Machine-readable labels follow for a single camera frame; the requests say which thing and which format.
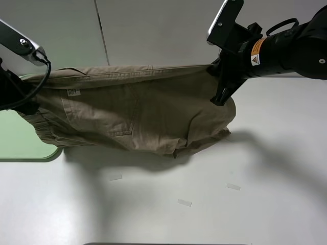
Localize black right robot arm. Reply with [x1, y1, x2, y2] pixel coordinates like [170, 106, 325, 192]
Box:
[207, 1, 326, 106]

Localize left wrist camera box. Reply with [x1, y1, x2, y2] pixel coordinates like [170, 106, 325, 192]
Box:
[1, 19, 49, 66]

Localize black left camera cable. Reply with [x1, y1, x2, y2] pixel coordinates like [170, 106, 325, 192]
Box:
[0, 52, 52, 111]

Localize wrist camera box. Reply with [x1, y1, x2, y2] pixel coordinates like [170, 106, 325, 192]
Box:
[1, 19, 49, 66]
[207, 0, 248, 54]

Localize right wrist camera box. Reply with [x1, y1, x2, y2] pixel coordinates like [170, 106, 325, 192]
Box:
[207, 0, 248, 54]

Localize clear tape strip front centre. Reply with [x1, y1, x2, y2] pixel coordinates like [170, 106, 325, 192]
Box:
[177, 199, 192, 207]

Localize black camera cable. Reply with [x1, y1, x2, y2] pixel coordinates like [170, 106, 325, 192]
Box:
[0, 52, 52, 111]
[265, 17, 299, 36]

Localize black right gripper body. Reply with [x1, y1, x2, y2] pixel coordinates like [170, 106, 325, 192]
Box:
[209, 22, 262, 105]

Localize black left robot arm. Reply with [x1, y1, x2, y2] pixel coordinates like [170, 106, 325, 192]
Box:
[1, 58, 39, 115]

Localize clear tape strip front right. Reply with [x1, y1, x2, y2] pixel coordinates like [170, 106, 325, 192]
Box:
[226, 183, 241, 191]

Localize green plastic tray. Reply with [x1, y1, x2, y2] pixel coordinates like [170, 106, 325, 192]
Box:
[0, 73, 63, 163]

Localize clear tape strip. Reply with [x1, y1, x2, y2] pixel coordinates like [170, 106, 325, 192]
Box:
[177, 199, 192, 207]
[226, 183, 241, 191]
[109, 174, 122, 181]

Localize khaki shorts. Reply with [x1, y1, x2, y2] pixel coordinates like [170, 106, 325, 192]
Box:
[18, 65, 236, 157]

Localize black right camera cable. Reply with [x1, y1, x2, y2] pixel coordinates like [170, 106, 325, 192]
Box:
[265, 17, 299, 36]

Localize clear tape strip front left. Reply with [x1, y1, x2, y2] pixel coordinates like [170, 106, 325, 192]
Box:
[109, 174, 122, 181]

